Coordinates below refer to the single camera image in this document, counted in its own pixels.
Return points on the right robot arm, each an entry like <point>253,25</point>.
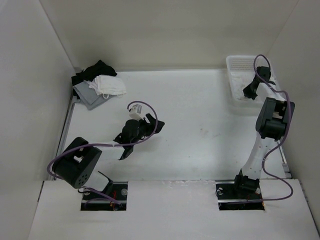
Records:
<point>272,125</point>

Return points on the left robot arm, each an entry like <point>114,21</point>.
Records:
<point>77,168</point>

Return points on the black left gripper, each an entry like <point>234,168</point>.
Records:
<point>150,126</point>

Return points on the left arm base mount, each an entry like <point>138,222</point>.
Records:
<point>117,198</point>

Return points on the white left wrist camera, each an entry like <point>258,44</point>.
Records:
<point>135,112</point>

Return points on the white tank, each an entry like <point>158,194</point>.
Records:
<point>107,86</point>
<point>238,81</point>

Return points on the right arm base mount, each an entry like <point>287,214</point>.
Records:
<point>230,199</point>

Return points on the folded white tank top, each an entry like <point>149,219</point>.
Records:
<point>107,86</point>

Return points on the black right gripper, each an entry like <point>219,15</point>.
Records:
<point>248,93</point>

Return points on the black tank top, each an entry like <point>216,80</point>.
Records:
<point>90,73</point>

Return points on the folded grey tank top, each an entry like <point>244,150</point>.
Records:
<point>88,96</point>

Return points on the white plastic basket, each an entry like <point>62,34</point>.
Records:
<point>240,69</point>

